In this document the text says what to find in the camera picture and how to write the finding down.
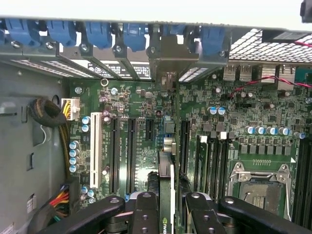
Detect CPU socket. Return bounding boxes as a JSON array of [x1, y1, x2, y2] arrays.
[[228, 162, 293, 220]]

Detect silver socket cover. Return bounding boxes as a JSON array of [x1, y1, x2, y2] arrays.
[[229, 162, 292, 186]]

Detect short black expansion slot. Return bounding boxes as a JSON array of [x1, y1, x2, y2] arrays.
[[145, 118, 155, 142]]

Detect white expansion slot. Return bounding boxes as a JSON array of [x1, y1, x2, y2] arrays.
[[89, 111, 103, 190]]

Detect green motherboard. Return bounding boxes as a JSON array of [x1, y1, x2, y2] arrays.
[[68, 64, 312, 234]]

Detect blue card retention clip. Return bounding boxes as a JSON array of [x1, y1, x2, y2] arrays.
[[4, 18, 41, 47], [45, 20, 78, 47], [162, 24, 186, 37], [84, 21, 113, 49], [200, 26, 226, 57], [122, 23, 149, 52]]

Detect open dark PC case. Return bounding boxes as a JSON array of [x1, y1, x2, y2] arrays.
[[0, 14, 312, 234]]

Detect multicoloured power supply wires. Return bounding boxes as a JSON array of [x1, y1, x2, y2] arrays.
[[47, 184, 71, 221]]

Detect braided black power cable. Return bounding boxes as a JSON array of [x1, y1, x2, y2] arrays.
[[28, 97, 81, 181]]

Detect red and black twisted wire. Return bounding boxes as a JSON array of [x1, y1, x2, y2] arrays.
[[229, 40, 312, 99]]

